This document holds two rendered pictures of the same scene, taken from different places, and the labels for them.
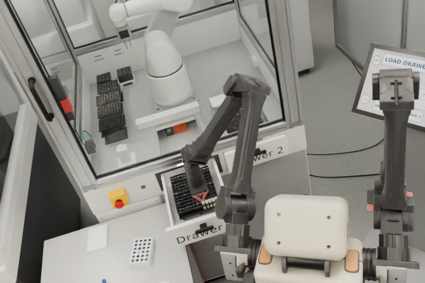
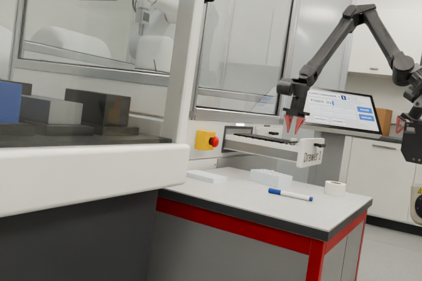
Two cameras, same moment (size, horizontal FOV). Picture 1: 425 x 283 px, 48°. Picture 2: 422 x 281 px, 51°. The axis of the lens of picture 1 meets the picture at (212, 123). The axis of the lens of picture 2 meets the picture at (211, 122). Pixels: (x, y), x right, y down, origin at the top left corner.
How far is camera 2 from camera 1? 2.38 m
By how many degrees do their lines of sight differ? 63
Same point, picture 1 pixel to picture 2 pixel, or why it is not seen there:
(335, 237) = not seen: outside the picture
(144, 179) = (218, 128)
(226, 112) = (343, 32)
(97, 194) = (189, 128)
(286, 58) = (290, 58)
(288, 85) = not seen: hidden behind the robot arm
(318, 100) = not seen: hidden behind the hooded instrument
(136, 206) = (203, 165)
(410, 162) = (323, 175)
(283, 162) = (270, 160)
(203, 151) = (319, 69)
